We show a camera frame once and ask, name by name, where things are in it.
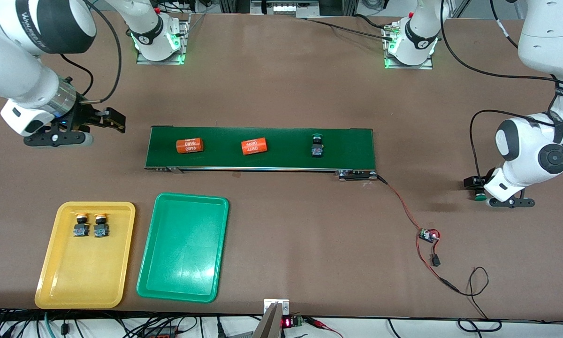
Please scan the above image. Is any orange printed cylinder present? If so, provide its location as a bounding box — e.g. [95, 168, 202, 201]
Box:
[241, 138, 268, 155]
[176, 137, 205, 155]

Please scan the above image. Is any yellow push button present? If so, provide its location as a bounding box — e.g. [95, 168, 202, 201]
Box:
[73, 212, 90, 238]
[93, 212, 110, 238]

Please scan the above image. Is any green plastic tray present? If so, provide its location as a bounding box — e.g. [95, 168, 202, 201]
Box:
[136, 192, 229, 304]

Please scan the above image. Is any yellow plastic tray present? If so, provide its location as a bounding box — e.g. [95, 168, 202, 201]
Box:
[34, 201, 136, 309]

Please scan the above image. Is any green conveyor belt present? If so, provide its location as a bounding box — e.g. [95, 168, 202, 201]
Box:
[144, 125, 379, 183]

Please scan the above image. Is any red clip lead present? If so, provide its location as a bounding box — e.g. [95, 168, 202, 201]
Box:
[305, 317, 343, 338]

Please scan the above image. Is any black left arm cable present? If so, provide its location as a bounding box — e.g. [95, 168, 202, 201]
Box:
[440, 0, 563, 178]

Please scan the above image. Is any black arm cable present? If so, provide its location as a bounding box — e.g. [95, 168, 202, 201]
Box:
[59, 0, 122, 104]
[440, 0, 563, 178]

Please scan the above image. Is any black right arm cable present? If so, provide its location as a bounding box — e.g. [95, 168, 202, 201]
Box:
[59, 0, 122, 104]

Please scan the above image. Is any red black wire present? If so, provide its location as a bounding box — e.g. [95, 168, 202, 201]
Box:
[377, 175, 460, 294]

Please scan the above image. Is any thin black cable loop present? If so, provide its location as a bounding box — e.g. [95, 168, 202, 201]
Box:
[443, 267, 502, 332]

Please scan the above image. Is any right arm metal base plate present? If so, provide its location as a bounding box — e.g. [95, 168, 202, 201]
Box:
[136, 13, 191, 65]

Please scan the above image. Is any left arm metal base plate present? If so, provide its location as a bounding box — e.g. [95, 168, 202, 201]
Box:
[384, 23, 434, 70]

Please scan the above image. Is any black cable on table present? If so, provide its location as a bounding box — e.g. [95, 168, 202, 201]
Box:
[293, 14, 397, 43]

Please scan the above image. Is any aluminium frame rail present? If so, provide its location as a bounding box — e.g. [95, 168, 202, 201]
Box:
[251, 0, 320, 15]

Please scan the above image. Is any teal cable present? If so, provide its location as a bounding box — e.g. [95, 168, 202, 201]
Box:
[42, 312, 59, 338]

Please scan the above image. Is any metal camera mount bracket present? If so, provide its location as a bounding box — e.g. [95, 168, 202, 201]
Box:
[251, 299, 290, 338]

